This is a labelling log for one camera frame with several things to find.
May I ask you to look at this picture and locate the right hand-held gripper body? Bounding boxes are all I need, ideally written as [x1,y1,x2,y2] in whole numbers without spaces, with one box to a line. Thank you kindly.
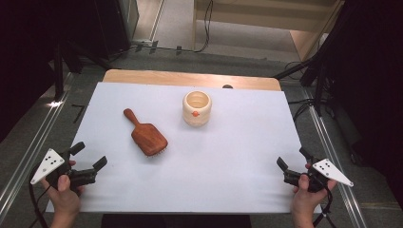
[283,157,355,194]

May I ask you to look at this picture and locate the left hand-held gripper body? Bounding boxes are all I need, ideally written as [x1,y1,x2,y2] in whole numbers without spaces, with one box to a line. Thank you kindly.
[29,147,98,193]

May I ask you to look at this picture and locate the brown wooden hairbrush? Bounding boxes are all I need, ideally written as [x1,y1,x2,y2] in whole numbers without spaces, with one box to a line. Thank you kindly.
[123,107,169,158]

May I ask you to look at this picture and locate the cream ribbed cup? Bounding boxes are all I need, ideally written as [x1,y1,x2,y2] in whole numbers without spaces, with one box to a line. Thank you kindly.
[182,90,213,127]

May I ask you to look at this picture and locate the person's left hand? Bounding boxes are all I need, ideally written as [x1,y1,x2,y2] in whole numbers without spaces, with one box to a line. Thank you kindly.
[41,160,86,219]

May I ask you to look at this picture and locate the person's right hand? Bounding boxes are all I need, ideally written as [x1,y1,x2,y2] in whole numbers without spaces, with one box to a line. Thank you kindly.
[291,162,337,219]

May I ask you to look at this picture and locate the white table board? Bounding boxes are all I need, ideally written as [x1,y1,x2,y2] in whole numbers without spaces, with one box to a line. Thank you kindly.
[46,82,322,214]

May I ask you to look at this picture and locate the black tripod stand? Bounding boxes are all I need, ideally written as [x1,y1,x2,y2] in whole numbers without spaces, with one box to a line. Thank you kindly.
[51,41,112,103]
[274,47,331,117]

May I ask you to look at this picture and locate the dark cabinet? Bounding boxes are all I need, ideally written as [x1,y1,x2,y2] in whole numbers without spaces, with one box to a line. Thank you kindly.
[94,0,141,60]

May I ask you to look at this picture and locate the beige wooden shelf unit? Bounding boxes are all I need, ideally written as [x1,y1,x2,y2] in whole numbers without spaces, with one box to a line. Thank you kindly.
[193,0,345,61]

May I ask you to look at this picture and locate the metal floor rail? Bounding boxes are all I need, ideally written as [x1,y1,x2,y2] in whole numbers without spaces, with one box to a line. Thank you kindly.
[0,72,77,219]
[300,86,369,228]

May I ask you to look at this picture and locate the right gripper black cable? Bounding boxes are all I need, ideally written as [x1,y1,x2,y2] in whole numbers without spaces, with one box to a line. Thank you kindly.
[312,186,337,228]

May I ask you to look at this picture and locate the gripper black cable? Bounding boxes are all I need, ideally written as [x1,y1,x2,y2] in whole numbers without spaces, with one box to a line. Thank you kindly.
[28,170,51,228]
[312,186,337,228]

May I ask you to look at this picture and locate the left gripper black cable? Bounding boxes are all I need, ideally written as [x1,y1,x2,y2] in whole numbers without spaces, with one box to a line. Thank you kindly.
[28,170,51,228]

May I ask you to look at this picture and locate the black floor cables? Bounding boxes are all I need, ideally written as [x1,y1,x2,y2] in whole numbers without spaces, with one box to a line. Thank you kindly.
[284,61,317,123]

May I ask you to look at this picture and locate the black hanging cable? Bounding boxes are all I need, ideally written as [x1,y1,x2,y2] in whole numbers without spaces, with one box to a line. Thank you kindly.
[193,0,214,53]

